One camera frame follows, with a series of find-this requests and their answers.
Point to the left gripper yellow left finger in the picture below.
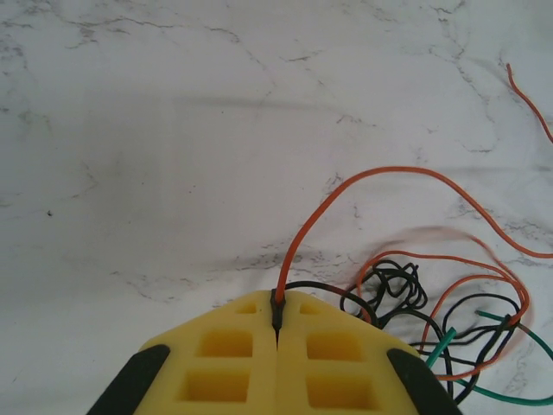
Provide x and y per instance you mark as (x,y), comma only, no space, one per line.
(216,367)

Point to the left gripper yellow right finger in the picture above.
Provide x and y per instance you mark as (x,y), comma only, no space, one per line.
(337,367)

